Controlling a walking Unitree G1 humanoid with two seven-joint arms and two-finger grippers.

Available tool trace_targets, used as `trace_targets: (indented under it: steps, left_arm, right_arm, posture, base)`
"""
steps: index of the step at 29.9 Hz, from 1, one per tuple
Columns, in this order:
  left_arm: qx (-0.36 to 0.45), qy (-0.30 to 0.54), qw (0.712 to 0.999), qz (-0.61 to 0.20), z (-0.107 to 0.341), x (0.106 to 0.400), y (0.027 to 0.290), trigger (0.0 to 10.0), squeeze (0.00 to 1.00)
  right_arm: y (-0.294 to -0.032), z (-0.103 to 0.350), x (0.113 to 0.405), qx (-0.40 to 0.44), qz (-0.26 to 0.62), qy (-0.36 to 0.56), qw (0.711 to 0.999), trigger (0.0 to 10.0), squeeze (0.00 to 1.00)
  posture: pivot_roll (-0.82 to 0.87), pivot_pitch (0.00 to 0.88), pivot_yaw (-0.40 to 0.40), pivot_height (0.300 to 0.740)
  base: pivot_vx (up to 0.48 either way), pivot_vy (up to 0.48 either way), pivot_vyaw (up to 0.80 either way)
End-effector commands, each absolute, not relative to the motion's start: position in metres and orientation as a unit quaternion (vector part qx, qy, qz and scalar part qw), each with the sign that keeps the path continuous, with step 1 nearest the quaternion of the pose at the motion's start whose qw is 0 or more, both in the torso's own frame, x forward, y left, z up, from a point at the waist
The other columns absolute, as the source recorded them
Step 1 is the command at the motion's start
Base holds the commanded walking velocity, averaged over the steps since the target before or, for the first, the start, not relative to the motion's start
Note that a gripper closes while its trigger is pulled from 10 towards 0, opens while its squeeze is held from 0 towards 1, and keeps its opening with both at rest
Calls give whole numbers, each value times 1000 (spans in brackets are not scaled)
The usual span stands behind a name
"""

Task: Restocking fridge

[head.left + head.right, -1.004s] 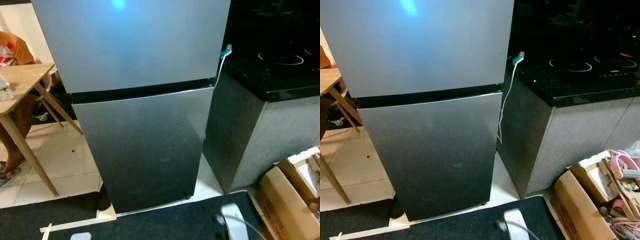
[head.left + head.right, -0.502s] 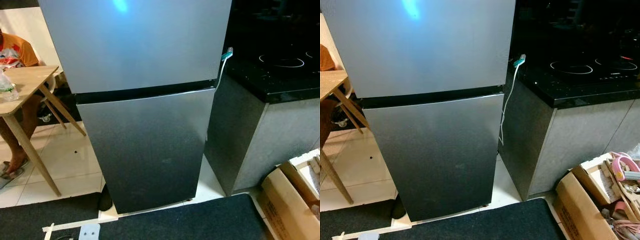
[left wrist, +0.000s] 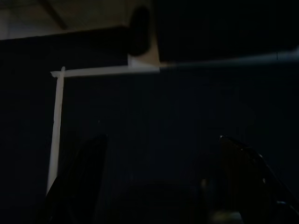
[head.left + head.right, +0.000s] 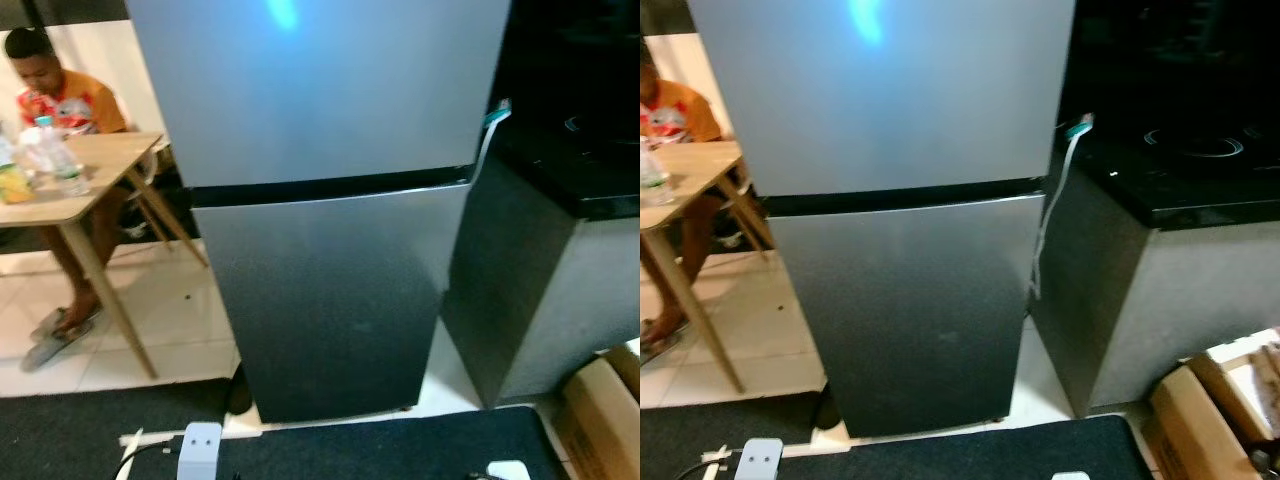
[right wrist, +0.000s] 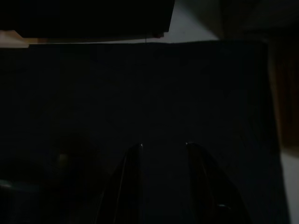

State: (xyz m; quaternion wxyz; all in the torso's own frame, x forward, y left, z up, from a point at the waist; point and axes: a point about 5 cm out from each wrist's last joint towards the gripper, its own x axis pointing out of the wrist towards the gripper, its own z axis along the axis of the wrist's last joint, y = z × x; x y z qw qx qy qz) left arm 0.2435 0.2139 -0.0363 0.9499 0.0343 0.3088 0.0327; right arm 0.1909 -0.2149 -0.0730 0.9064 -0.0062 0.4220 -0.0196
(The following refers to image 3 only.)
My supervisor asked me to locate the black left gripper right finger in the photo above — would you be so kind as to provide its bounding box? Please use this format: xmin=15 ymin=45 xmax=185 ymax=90
xmin=200 ymin=135 xmax=299 ymax=224

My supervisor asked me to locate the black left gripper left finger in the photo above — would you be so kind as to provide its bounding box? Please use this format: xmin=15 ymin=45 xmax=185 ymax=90
xmin=35 ymin=134 xmax=108 ymax=224

